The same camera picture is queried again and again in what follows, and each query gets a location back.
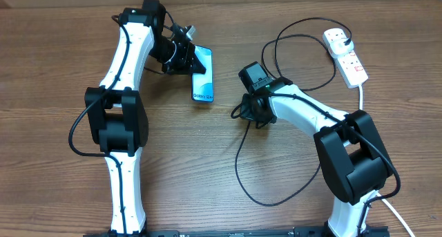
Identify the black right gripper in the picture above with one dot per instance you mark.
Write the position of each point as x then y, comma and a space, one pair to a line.
248, 114

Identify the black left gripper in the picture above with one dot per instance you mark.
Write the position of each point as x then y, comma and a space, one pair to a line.
182, 65

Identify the blue Galaxy smartphone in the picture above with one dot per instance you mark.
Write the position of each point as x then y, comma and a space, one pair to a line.
202, 84

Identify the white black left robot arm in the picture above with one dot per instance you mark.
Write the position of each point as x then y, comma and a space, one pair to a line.
116, 115

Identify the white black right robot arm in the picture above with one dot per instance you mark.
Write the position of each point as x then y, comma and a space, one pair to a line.
352, 156

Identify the white charger plug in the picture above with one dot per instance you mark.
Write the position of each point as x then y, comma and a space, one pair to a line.
340, 47

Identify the white power strip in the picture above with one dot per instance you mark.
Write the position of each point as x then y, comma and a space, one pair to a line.
349, 65

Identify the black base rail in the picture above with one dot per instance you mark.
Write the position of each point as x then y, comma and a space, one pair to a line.
224, 234

